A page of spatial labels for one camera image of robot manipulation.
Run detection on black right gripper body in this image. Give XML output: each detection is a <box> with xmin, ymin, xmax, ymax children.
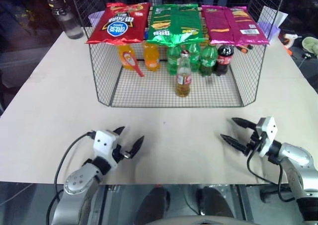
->
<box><xmin>243</xmin><ymin>128</ymin><xmax>262</xmax><ymax>157</ymax></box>

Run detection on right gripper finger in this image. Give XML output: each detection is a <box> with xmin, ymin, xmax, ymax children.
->
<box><xmin>220</xmin><ymin>134</ymin><xmax>248</xmax><ymax>153</ymax></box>
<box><xmin>231</xmin><ymin>117</ymin><xmax>257</xmax><ymax>131</ymax></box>

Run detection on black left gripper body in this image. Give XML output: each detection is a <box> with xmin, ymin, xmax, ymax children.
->
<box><xmin>112</xmin><ymin>144</ymin><xmax>133</xmax><ymax>162</ymax></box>

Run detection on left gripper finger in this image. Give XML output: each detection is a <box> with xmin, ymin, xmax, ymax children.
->
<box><xmin>127</xmin><ymin>135</ymin><xmax>145</xmax><ymax>158</ymax></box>
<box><xmin>112</xmin><ymin>126</ymin><xmax>126</xmax><ymax>137</ymax></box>

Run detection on dark cola plastic bottle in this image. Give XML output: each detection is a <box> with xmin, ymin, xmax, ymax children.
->
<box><xmin>214</xmin><ymin>45</ymin><xmax>235</xmax><ymax>77</ymax></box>

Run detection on orange soda plastic bottle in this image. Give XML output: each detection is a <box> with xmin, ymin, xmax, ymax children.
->
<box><xmin>117</xmin><ymin>44</ymin><xmax>139</xmax><ymax>72</ymax></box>
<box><xmin>143</xmin><ymin>41</ymin><xmax>161</xmax><ymax>73</ymax></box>

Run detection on green soda plastic bottle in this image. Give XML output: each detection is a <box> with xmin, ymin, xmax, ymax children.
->
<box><xmin>166</xmin><ymin>46</ymin><xmax>183</xmax><ymax>75</ymax></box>
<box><xmin>199</xmin><ymin>45</ymin><xmax>219</xmax><ymax>77</ymax></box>
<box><xmin>187</xmin><ymin>43</ymin><xmax>202</xmax><ymax>73</ymax></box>

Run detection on glass bottle with yellow drink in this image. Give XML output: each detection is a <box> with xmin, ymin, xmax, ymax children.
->
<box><xmin>174</xmin><ymin>50</ymin><xmax>193</xmax><ymax>98</ymax></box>

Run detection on clear plastic water bottle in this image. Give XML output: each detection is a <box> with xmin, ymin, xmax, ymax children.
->
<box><xmin>47</xmin><ymin>0</ymin><xmax>85</xmax><ymax>40</ymax></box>

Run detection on purple plastic box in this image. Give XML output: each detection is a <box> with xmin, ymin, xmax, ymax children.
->
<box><xmin>87</xmin><ymin>10</ymin><xmax>106</xmax><ymax>28</ymax></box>
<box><xmin>256</xmin><ymin>21</ymin><xmax>282</xmax><ymax>41</ymax></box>

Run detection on white orange glue gun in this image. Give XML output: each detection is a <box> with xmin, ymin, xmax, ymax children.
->
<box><xmin>280</xmin><ymin>33</ymin><xmax>303</xmax><ymax>50</ymax></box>

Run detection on magenta chip bag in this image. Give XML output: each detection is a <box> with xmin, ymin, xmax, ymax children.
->
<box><xmin>200</xmin><ymin>4</ymin><xmax>270</xmax><ymax>48</ymax></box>

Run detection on pale green round object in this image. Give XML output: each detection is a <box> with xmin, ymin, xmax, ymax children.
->
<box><xmin>301</xmin><ymin>36</ymin><xmax>318</xmax><ymax>55</ymax></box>

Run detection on red chip bag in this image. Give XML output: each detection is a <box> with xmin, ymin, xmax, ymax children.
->
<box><xmin>85</xmin><ymin>1</ymin><xmax>152</xmax><ymax>46</ymax></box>

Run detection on white paper sheet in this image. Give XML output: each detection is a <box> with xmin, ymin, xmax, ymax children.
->
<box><xmin>258</xmin><ymin>5</ymin><xmax>289</xmax><ymax>29</ymax></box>

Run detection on green chip bag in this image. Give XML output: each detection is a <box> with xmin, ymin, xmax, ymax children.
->
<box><xmin>146</xmin><ymin>3</ymin><xmax>207</xmax><ymax>48</ymax></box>

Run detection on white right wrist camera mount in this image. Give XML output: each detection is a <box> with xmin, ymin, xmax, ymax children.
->
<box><xmin>255</xmin><ymin>116</ymin><xmax>277</xmax><ymax>157</ymax></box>

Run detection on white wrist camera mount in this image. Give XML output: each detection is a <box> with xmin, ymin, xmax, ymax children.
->
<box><xmin>92</xmin><ymin>130</ymin><xmax>120</xmax><ymax>170</ymax></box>
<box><xmin>255</xmin><ymin>116</ymin><xmax>277</xmax><ymax>157</ymax></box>

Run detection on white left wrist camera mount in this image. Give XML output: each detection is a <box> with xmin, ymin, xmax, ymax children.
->
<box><xmin>92</xmin><ymin>130</ymin><xmax>120</xmax><ymax>170</ymax></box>

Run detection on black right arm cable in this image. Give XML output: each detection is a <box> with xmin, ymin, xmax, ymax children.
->
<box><xmin>246</xmin><ymin>145</ymin><xmax>299</xmax><ymax>203</ymax></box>

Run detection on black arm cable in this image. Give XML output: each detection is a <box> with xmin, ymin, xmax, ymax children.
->
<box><xmin>46</xmin><ymin>132</ymin><xmax>96</xmax><ymax>225</ymax></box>
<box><xmin>246</xmin><ymin>145</ymin><xmax>299</xmax><ymax>203</ymax></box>

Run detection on black wire grid rack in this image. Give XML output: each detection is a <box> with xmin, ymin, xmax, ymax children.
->
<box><xmin>68</xmin><ymin>0</ymin><xmax>289</xmax><ymax>108</ymax></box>

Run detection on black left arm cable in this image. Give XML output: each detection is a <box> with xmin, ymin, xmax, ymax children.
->
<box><xmin>46</xmin><ymin>132</ymin><xmax>96</xmax><ymax>225</ymax></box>

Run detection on orange handled screwdriver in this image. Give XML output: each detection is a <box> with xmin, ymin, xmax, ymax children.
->
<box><xmin>234</xmin><ymin>44</ymin><xmax>254</xmax><ymax>55</ymax></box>

